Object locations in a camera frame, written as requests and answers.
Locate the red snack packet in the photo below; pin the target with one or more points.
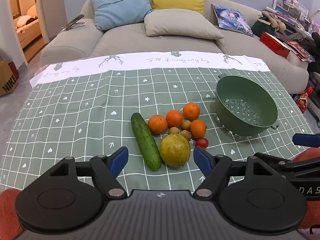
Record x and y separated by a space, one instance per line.
303 100

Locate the green cucumber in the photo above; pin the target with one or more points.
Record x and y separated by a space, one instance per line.
145 140

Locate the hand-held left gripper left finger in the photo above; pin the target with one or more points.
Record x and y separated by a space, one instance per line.
119 160

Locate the pile of magazines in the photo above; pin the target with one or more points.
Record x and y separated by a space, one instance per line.
300 50

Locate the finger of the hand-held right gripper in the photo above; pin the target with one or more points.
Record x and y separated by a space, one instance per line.
305 140
295 168

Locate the blue pillow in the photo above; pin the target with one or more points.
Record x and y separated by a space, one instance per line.
117 5

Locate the dark green bag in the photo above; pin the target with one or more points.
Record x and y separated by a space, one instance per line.
260 27

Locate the green colander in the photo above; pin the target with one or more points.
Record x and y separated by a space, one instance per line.
240 90

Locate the brown plush toy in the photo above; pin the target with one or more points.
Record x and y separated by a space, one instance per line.
275 20

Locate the red cherry tomato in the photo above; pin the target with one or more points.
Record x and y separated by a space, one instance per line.
201 142

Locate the green checked tablecloth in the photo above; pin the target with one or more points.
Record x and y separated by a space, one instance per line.
87 105

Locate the printed figure pillow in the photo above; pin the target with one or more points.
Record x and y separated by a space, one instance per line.
230 17

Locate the brown longan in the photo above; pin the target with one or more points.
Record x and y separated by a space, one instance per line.
186 135
173 130
186 124

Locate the bed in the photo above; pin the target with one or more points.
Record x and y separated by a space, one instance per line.
27 30

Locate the red box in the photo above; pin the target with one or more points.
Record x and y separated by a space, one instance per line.
272 43

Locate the red fleece cloth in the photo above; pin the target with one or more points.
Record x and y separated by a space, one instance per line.
308 155
8 215

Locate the brown paper bag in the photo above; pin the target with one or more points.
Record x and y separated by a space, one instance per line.
7 80

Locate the orange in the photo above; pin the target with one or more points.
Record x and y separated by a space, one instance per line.
157 124
191 111
174 118
198 128

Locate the white cluttered shelf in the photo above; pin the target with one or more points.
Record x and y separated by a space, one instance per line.
292 7

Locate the beige sofa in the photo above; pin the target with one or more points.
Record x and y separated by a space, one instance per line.
155 45

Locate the beige pillow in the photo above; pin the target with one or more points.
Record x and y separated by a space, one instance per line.
180 23

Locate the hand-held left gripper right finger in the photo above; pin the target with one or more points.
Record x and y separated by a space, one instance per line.
202 159

